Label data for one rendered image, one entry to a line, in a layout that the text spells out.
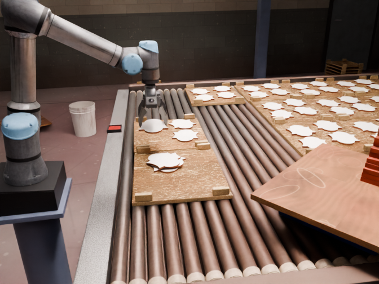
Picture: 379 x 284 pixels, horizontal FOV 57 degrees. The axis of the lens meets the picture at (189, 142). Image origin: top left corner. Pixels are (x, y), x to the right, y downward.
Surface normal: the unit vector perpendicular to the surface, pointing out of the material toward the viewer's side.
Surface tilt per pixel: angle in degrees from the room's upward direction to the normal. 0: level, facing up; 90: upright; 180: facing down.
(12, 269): 0
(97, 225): 0
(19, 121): 9
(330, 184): 0
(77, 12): 90
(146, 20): 90
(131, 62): 91
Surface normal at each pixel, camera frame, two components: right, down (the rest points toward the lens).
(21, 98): 0.21, 0.37
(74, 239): -0.02, -0.92
